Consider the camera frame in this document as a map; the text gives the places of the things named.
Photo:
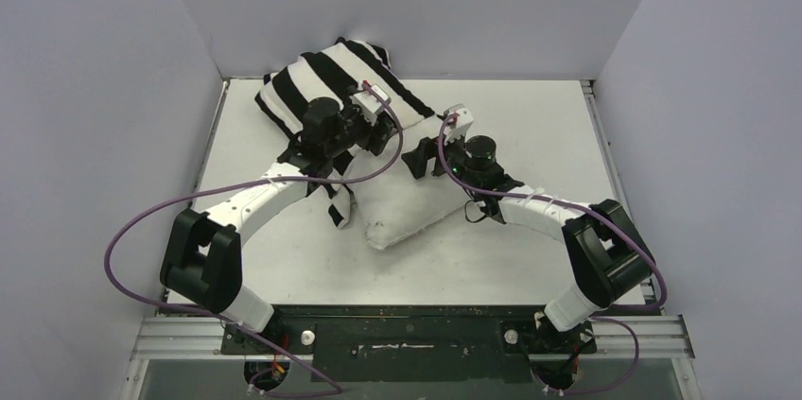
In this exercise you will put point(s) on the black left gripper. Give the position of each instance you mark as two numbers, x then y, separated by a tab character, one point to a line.
374	142

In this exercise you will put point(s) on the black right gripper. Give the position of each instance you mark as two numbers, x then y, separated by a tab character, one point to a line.
432	151

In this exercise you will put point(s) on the black white striped pillowcase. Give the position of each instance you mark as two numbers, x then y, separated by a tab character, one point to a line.
335	72

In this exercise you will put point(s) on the white pillow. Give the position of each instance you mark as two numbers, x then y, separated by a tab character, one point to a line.
393	205

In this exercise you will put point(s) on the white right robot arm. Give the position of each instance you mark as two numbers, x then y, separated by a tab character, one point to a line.
608	257

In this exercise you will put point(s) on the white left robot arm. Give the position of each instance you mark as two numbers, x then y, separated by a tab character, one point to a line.
203	260

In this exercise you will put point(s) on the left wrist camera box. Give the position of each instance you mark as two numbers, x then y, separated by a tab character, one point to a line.
372	100

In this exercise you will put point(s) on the black metal base rail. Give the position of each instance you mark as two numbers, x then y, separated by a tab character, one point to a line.
351	344

